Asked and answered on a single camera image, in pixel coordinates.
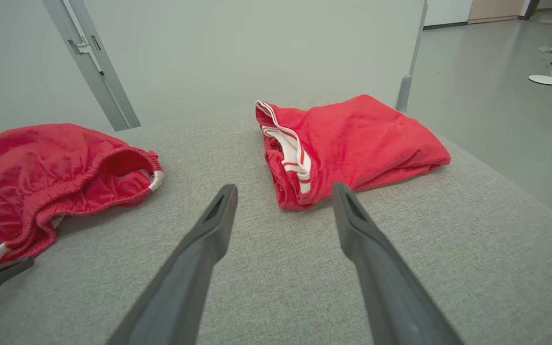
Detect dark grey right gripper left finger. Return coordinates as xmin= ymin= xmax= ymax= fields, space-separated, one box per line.
xmin=106 ymin=184 xmax=239 ymax=345

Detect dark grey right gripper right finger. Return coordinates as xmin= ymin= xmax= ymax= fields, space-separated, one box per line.
xmin=332 ymin=182 xmax=464 ymax=345

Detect red elastic waist shorts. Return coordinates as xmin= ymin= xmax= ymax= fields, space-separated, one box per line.
xmin=0 ymin=123 xmax=165 ymax=281

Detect red basketball jersey white sleeves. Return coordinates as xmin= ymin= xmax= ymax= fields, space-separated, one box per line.
xmin=255 ymin=94 xmax=452 ymax=211

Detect grey partition post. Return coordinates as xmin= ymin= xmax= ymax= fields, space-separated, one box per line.
xmin=41 ymin=0 xmax=131 ymax=133
xmin=68 ymin=0 xmax=141 ymax=130
xmin=395 ymin=0 xmax=429 ymax=114

